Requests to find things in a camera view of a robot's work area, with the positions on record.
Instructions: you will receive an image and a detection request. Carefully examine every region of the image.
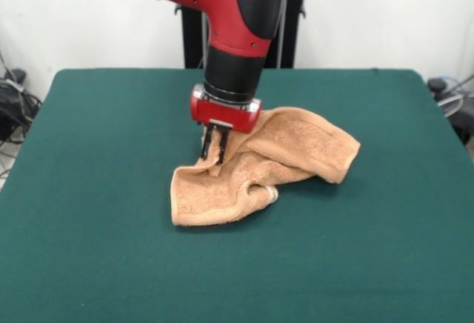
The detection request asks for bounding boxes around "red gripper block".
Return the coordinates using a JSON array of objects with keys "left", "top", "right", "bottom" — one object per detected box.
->
[{"left": 190, "top": 84, "right": 264, "bottom": 165}]

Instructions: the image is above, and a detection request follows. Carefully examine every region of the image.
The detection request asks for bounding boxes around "tan terry towel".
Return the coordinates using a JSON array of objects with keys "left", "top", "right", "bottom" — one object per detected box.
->
[{"left": 170, "top": 107, "right": 361, "bottom": 229}]

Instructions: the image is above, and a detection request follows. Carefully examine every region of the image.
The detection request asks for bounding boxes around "dark green table cloth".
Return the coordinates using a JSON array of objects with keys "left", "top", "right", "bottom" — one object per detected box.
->
[{"left": 0, "top": 67, "right": 474, "bottom": 323}]

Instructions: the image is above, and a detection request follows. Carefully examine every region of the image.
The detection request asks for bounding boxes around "black floor equipment lump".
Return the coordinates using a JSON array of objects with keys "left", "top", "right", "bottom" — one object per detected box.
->
[
  {"left": 0, "top": 69, "right": 42, "bottom": 143},
  {"left": 427, "top": 76, "right": 474, "bottom": 147}
]

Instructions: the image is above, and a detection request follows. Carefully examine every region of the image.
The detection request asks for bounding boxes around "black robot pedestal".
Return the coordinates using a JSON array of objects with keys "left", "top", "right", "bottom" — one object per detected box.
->
[{"left": 173, "top": 0, "right": 309, "bottom": 70}]

